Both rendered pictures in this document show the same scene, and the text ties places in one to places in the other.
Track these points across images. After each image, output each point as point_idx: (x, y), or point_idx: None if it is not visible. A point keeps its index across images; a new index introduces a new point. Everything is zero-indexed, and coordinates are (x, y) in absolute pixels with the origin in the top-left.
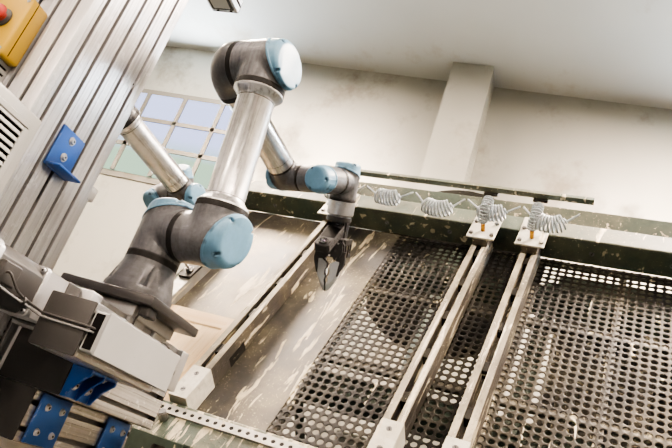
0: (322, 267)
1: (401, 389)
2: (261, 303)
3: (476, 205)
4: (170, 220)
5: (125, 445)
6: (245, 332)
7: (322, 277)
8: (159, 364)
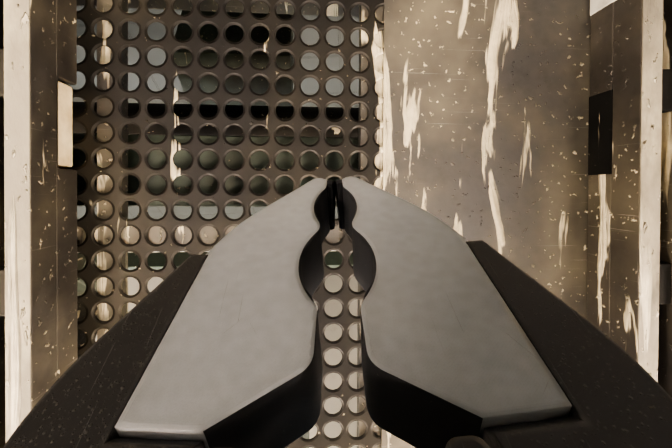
0: (417, 290)
1: (14, 88)
2: (656, 331)
3: None
4: None
5: None
6: (629, 189)
7: (374, 213)
8: None
